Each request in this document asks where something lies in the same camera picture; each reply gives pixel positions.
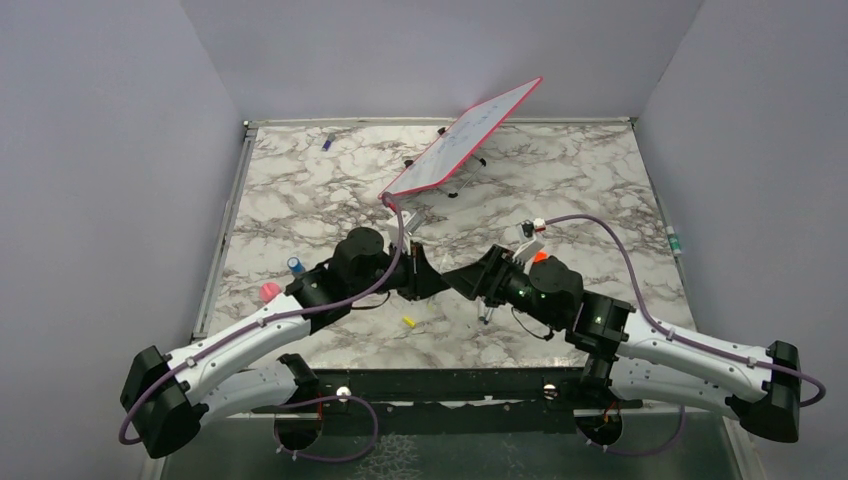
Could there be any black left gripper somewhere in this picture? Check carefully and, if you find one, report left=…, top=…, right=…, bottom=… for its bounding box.
left=350, top=238, right=450, bottom=301

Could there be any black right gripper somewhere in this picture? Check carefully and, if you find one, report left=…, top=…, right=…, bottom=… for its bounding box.
left=442, top=242, right=562, bottom=330

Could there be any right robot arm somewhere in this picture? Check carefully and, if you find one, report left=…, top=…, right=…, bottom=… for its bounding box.
left=442, top=245, right=801, bottom=443

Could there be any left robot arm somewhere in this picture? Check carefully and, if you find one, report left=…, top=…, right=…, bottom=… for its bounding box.
left=118, top=227, right=448, bottom=458

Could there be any whiteboard metal stand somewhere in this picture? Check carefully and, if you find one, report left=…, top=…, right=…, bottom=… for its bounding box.
left=390, top=125, right=486, bottom=196

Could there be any pink framed whiteboard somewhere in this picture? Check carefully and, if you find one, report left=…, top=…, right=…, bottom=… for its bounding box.
left=378, top=76, right=543, bottom=199

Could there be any blue cylinder container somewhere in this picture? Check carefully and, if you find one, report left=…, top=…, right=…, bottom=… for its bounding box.
left=286, top=257, right=306, bottom=276

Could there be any pink round object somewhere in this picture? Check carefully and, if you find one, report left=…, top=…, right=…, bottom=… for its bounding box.
left=259, top=282, right=282, bottom=303

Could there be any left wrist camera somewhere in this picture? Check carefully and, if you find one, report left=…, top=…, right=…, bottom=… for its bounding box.
left=386, top=210, right=425, bottom=251

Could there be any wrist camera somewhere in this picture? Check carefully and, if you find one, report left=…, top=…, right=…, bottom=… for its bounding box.
left=512, top=218, right=547, bottom=265
left=386, top=210, right=425, bottom=251

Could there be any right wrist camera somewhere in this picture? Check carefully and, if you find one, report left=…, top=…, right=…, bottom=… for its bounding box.
left=512, top=218, right=547, bottom=265

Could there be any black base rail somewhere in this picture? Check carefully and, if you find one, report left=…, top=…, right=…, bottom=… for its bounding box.
left=254, top=367, right=643, bottom=436

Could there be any green white marker on rail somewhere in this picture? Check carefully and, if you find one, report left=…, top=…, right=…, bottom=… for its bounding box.
left=665, top=225, right=682, bottom=256

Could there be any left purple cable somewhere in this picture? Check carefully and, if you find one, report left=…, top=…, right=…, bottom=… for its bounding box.
left=118, top=193, right=407, bottom=446

